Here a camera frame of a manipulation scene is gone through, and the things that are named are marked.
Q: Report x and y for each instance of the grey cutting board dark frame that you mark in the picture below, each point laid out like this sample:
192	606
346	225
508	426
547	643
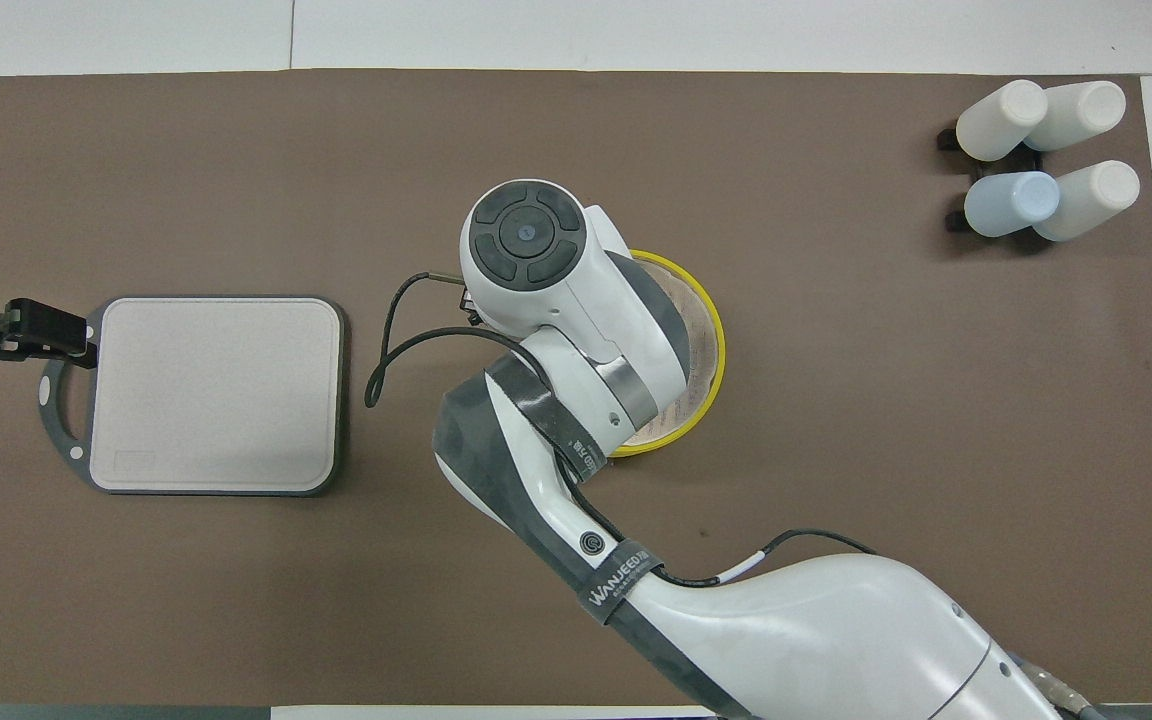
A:
216	400

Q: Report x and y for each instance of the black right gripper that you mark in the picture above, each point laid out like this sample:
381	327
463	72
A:
469	305

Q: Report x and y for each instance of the yellow rimmed steamer basket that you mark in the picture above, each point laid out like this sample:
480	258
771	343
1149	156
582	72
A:
651	447

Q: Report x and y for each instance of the white bottle top right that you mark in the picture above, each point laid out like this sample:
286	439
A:
1081	113

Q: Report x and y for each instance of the light blue bottle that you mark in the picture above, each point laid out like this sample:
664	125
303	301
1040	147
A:
1011	203

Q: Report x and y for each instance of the yellow rimmed steamer lid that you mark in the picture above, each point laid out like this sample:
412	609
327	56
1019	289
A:
701	340

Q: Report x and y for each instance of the white bottle top left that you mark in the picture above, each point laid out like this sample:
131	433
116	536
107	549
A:
998	120

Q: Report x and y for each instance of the white bottle bottom right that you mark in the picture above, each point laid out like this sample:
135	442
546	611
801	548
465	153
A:
1086	200

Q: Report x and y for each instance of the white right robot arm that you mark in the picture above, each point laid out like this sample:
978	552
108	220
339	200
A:
816	640

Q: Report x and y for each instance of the white bottle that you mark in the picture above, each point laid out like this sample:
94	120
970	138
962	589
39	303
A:
1086	200
1081	113
998	120

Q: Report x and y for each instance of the brown table mat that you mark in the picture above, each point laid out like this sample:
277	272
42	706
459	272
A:
836	400

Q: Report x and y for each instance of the black cup rack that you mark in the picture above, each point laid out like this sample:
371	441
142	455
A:
946	138

